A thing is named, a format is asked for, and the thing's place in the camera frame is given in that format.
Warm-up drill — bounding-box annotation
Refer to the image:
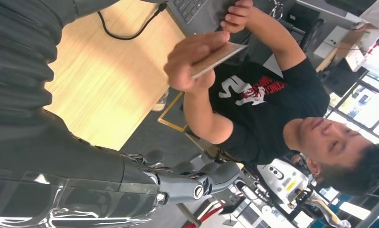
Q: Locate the white machine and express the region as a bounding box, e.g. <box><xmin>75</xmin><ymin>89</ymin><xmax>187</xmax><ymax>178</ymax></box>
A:
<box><xmin>257</xmin><ymin>157</ymin><xmax>310</xmax><ymax>205</ymax></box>

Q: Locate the grey laptop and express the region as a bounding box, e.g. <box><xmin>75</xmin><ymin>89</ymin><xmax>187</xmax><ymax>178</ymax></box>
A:
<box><xmin>166</xmin><ymin>0</ymin><xmax>240</xmax><ymax>38</ymax></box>

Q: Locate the person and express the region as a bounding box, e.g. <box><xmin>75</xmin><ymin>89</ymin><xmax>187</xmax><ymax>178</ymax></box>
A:
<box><xmin>162</xmin><ymin>0</ymin><xmax>379</xmax><ymax>196</ymax></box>
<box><xmin>350</xmin><ymin>0</ymin><xmax>379</xmax><ymax>47</ymax></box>

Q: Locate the red barrier belt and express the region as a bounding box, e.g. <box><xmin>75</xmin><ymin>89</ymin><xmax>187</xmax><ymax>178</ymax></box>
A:
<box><xmin>183</xmin><ymin>204</ymin><xmax>225</xmax><ymax>228</ymax></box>

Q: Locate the white table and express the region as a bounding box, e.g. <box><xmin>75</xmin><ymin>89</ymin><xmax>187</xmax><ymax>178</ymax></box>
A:
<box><xmin>313</xmin><ymin>26</ymin><xmax>366</xmax><ymax>73</ymax></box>

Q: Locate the person's shoe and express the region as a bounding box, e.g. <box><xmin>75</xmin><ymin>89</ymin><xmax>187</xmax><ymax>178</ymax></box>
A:
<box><xmin>152</xmin><ymin>89</ymin><xmax>171</xmax><ymax>112</ymax></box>

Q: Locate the black laptop power cable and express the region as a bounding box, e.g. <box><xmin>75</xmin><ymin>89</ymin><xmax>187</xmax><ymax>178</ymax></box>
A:
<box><xmin>96</xmin><ymin>2</ymin><xmax>169</xmax><ymax>41</ymax></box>

